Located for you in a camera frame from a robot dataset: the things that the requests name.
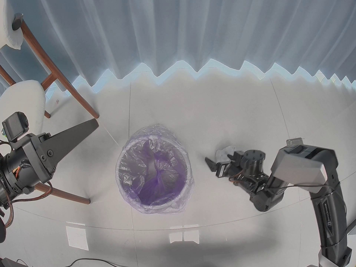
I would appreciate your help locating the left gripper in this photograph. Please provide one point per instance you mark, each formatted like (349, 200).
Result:
(25, 165)

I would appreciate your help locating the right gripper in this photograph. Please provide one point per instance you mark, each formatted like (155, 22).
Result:
(233, 171)

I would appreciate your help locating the purple plastic bag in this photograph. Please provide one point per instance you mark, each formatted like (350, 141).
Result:
(158, 177)

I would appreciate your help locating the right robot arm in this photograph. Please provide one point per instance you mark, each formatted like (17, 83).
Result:
(300, 165)

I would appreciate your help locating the white trash bin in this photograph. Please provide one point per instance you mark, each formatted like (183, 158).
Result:
(161, 204)

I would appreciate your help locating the crumpled white paper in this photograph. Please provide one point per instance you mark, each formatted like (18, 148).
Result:
(224, 151)

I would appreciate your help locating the white cushioned wooden chair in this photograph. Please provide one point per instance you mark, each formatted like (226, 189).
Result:
(22, 99)

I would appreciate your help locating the white curtain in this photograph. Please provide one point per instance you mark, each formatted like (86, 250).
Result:
(178, 26)

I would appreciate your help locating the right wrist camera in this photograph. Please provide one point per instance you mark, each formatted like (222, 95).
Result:
(239, 157)

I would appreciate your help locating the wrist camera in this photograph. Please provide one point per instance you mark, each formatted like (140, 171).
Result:
(15, 126)
(239, 157)

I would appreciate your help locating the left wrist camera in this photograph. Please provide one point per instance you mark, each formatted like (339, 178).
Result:
(15, 126)

